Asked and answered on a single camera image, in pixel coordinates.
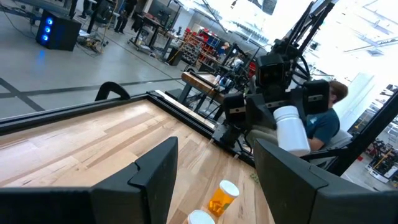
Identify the person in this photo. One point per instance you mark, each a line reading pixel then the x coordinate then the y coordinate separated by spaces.
pixel 84 6
pixel 124 15
pixel 323 124
pixel 223 49

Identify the white opaque pill bottle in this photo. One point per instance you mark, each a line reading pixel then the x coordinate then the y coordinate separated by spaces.
pixel 290 133

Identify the small green potted plant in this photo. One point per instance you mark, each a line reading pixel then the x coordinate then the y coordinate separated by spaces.
pixel 255 178

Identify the black work desk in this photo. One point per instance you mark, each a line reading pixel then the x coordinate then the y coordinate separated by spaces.
pixel 149 21

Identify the amber pill bottle white cap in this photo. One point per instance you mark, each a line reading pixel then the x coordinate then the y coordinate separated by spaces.
pixel 200 218
pixel 222 199

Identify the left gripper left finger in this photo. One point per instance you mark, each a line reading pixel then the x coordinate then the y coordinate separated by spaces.
pixel 124 199

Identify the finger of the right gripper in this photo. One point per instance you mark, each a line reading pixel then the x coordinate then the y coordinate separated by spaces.
pixel 245 110
pixel 316 98

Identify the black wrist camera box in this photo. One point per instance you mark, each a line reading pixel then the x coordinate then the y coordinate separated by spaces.
pixel 270 71

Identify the wooden workbench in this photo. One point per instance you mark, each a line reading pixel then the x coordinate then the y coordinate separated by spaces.
pixel 199 81

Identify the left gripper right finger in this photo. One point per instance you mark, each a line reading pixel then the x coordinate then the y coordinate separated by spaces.
pixel 304 199

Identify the black computer tower blue lights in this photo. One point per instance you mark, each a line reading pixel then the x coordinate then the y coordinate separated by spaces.
pixel 62 34

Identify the white chair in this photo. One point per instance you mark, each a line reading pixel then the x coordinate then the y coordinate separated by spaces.
pixel 342 138

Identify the red parts bin rack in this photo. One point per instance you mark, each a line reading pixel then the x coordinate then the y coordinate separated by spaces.
pixel 199 37

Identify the black aluminium rig frame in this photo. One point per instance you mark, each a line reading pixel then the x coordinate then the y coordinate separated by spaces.
pixel 77 111

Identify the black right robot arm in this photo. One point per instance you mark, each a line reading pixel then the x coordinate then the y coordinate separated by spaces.
pixel 286 46

